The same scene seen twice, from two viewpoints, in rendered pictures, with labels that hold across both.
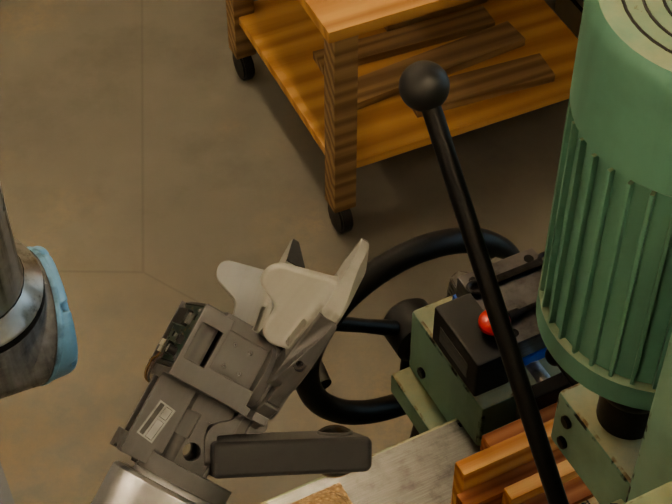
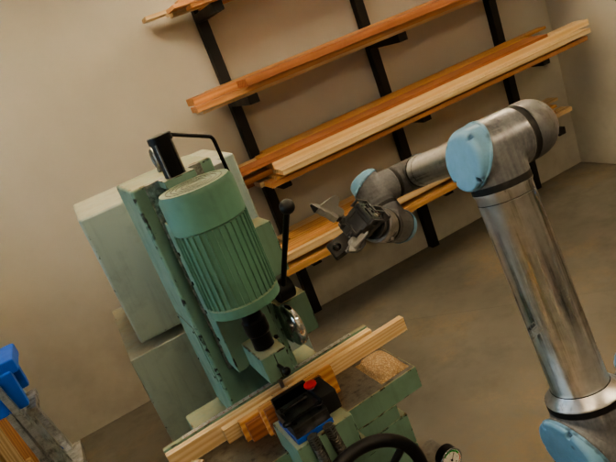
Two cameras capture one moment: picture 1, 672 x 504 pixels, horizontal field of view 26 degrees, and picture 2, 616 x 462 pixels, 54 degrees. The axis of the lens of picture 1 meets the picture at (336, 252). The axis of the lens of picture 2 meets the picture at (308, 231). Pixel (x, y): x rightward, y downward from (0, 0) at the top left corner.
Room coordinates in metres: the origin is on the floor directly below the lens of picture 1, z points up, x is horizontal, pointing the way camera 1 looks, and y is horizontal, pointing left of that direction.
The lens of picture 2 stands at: (2.00, 0.09, 1.73)
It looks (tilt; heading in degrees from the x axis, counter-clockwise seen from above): 18 degrees down; 186
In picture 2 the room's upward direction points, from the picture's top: 21 degrees counter-clockwise
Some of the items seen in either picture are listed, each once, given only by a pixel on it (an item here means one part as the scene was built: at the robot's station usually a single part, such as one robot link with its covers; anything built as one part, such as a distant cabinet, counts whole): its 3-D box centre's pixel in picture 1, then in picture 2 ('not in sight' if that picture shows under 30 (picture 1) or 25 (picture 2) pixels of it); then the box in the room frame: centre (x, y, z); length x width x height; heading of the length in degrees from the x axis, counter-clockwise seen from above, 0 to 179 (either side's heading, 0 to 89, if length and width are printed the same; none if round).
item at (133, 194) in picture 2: not in sight; (213, 289); (0.44, -0.38, 1.16); 0.22 x 0.22 x 0.72; 27
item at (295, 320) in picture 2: not in sight; (292, 324); (0.53, -0.19, 1.02); 0.12 x 0.03 x 0.12; 27
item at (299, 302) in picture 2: not in sight; (294, 313); (0.47, -0.19, 1.02); 0.09 x 0.07 x 0.12; 117
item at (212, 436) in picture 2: not in sight; (278, 395); (0.69, -0.26, 0.92); 0.60 x 0.02 x 0.05; 117
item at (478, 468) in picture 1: (551, 449); (300, 399); (0.76, -0.20, 0.94); 0.20 x 0.02 x 0.08; 117
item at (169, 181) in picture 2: not in sight; (172, 168); (0.58, -0.30, 1.54); 0.08 x 0.08 x 0.17; 27
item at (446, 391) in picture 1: (504, 361); (317, 434); (0.88, -0.17, 0.91); 0.15 x 0.14 x 0.09; 117
